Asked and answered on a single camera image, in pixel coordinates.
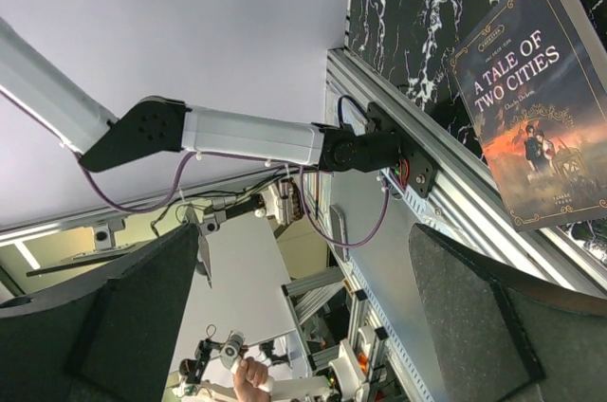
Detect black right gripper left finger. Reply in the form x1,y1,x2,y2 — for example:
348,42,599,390
1,224,199,401

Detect left small circuit board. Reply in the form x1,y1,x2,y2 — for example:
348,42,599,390
384,158,411,193

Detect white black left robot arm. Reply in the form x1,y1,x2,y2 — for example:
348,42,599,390
1,22,402,173

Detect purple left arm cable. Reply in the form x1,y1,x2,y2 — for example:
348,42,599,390
0,88,393,250

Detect black marbled table mat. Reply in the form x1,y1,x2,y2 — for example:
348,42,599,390
346,0,606,270

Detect white slotted cable duct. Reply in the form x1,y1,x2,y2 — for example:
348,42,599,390
337,259,434,402

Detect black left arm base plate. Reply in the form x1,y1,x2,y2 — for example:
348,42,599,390
367,101,439,199

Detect aluminium mounting rail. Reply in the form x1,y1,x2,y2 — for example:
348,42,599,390
327,48,606,297

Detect operator hand in background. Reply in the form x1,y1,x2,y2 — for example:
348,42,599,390
232,357,270,402

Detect aluminium frame workbench background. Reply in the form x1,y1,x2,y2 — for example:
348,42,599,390
274,266,400,401

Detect dark tale two cities book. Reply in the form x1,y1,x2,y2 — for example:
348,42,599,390
451,0,606,231

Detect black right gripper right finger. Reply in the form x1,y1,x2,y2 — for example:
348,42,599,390
409,224,606,401

